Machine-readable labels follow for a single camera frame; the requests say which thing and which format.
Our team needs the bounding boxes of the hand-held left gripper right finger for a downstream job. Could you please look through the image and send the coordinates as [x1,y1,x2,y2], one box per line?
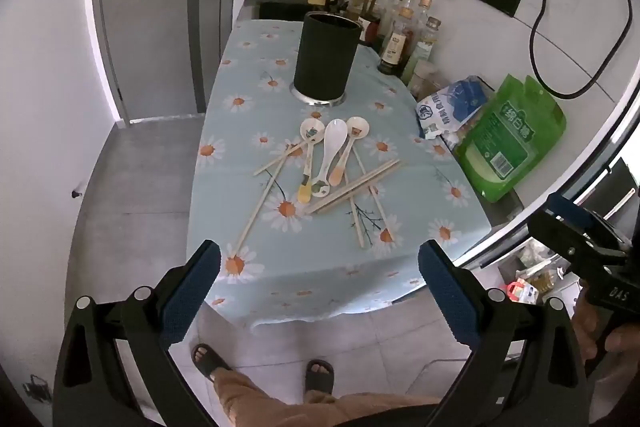
[419,240,591,427]

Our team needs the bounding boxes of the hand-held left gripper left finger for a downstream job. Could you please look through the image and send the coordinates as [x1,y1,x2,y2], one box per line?
[52,240,222,427]

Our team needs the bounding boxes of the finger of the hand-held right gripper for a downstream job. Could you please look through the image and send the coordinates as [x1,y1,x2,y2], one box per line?
[530,207,627,280]
[547,193,626,248]

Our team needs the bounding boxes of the bunch of wooden chopsticks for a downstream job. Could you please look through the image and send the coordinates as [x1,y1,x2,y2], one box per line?
[238,142,402,254]

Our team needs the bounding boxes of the white spoon brown print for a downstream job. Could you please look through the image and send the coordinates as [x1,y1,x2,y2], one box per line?
[327,116,370,186]

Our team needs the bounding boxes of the plain white ceramic spoon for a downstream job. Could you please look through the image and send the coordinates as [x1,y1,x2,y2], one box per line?
[311,119,349,198]

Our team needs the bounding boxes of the black cylindrical utensil holder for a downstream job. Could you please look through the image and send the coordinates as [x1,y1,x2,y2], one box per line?
[291,11,362,106]

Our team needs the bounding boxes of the person's right hand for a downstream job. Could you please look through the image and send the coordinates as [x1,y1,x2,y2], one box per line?
[572,294,640,370]

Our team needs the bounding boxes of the pile of small packets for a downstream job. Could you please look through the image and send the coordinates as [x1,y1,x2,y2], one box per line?
[502,252,572,305]

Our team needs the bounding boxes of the green sugar bag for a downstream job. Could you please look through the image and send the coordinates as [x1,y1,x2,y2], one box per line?
[454,74,568,204]

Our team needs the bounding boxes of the light blue daisy tablecloth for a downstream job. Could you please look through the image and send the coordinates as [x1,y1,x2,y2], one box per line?
[186,19,493,328]

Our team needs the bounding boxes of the clear bag of dried goods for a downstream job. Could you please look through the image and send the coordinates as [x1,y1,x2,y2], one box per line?
[442,119,478,152]

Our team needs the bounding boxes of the person's leg tan trousers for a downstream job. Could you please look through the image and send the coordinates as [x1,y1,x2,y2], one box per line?
[212,367,443,427]

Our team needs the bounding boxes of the blue white salt bag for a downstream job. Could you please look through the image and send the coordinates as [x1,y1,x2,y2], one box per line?
[416,77,493,142]

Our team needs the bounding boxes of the clear plastic spice jar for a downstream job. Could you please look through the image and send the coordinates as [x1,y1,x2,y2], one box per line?
[407,59,451,100]

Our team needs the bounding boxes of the row of condiment bottles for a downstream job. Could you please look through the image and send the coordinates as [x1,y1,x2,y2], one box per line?
[347,0,443,82]

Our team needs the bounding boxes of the grey door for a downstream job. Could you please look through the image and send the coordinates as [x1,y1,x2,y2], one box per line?
[85,0,237,124]

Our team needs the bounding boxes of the steel kitchen sink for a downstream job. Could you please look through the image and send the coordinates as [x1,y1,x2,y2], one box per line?
[245,0,341,22]

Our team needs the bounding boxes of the thick black power cable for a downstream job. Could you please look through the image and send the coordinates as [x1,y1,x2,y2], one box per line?
[529,0,632,98]

